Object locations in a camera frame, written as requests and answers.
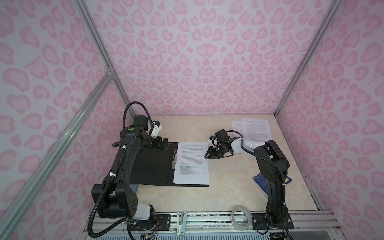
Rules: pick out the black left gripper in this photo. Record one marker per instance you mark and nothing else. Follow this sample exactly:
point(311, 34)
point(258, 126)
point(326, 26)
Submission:
point(157, 146)

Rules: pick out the blue booklet with yellow label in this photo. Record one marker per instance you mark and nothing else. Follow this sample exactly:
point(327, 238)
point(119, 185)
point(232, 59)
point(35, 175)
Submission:
point(260, 180)

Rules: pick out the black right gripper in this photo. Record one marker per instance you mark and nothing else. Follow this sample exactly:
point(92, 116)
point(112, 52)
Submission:
point(211, 156)

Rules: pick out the right printed paper sheet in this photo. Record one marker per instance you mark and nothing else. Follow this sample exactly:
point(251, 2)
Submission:
point(256, 130)

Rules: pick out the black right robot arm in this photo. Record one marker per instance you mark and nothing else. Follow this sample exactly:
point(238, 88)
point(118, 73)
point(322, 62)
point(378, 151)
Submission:
point(273, 166)

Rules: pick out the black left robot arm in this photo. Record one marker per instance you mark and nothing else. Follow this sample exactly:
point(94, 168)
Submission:
point(114, 198)

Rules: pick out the printed paper sheet green highlight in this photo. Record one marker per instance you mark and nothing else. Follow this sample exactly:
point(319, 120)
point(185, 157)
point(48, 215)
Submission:
point(192, 168)

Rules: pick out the white folder with black inside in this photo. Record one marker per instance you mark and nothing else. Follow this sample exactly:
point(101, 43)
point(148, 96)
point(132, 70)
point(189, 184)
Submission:
point(154, 168)

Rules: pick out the aluminium corner post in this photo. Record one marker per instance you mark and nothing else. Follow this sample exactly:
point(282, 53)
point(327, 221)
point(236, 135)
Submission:
point(328, 19)
point(84, 12)

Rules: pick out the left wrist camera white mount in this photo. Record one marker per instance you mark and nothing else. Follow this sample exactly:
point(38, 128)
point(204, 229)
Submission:
point(155, 129)

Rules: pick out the right back aluminium corner post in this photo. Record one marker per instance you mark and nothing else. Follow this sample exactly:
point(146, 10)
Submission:
point(328, 19)

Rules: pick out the silver metal folder clip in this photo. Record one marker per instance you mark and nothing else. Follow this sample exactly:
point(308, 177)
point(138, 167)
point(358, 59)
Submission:
point(174, 159)

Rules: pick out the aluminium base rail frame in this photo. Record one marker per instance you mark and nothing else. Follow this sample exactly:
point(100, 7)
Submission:
point(301, 225)

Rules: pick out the left back aluminium corner post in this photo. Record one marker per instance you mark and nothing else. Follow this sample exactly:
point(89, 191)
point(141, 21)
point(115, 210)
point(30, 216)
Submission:
point(84, 12)

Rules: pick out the diagonal aluminium frame bar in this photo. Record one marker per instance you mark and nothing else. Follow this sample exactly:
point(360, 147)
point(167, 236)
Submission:
point(21, 204)

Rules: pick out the middle printed paper sheet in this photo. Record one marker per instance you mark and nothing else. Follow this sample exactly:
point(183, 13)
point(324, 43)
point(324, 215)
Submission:
point(238, 127)

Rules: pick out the clear tape roll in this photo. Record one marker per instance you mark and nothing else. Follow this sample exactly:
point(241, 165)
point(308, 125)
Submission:
point(241, 218)

